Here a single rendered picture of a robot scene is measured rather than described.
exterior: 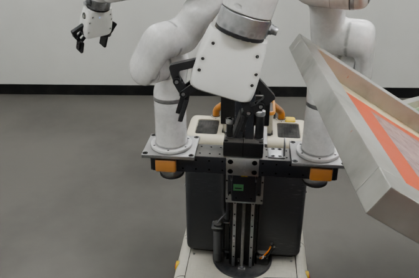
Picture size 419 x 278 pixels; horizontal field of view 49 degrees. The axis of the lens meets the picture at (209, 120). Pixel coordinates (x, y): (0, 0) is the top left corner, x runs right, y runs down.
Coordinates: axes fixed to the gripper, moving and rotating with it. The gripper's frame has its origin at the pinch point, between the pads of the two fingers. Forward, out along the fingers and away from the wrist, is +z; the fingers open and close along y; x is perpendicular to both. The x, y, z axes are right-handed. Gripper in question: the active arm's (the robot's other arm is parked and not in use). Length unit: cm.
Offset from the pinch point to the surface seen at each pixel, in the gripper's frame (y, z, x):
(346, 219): -123, 118, -172
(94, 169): 45, 170, -228
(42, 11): 147, 110, -380
